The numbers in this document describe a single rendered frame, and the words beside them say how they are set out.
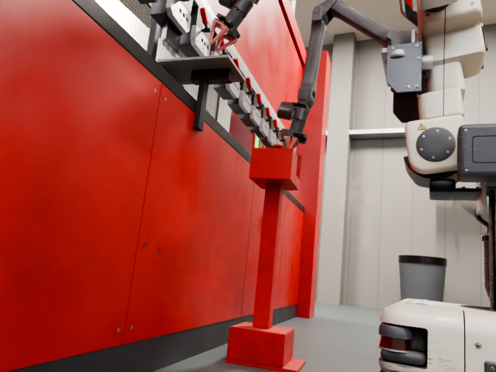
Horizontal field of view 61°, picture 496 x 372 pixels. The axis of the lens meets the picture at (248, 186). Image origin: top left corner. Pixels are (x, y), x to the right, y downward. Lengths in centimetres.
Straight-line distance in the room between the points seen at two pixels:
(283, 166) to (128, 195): 65
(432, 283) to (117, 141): 453
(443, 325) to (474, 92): 558
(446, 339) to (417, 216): 497
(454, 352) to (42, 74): 102
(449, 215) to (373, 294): 142
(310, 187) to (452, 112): 230
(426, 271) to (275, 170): 382
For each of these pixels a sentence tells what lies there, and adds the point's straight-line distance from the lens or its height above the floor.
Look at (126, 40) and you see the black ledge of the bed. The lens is 115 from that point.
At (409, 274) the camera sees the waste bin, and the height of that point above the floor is 45.
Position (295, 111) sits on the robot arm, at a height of 98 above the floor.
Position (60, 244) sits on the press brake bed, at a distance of 94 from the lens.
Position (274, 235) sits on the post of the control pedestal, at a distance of 158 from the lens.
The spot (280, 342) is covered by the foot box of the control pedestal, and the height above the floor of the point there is 9.
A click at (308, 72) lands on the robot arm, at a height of 115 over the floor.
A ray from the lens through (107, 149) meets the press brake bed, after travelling 105.
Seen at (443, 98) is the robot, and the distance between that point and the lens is 137.
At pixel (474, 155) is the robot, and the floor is 66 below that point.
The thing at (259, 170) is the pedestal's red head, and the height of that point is 69.
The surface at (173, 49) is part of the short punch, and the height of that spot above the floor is 110.
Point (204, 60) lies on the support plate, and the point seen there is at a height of 99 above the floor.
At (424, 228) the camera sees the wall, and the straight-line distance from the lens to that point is 596.
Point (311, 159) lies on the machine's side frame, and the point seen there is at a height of 129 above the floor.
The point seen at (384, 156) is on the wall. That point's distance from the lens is 620.
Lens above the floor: 32
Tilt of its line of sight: 11 degrees up
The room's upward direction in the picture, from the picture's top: 6 degrees clockwise
